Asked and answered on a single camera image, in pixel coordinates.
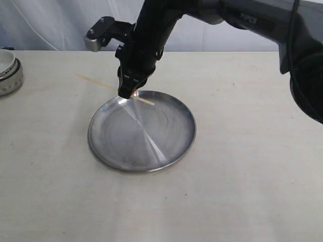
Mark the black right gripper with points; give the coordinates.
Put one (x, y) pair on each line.
(138, 55)

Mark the thin wooden stick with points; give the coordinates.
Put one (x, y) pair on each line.
(98, 82)

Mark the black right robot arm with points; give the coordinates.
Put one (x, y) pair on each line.
(295, 26)

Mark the round silver metal plate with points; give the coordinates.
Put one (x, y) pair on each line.
(149, 132)

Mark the silver metal perforated cup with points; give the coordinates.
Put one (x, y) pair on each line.
(12, 77)

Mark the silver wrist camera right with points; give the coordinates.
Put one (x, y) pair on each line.
(100, 34)

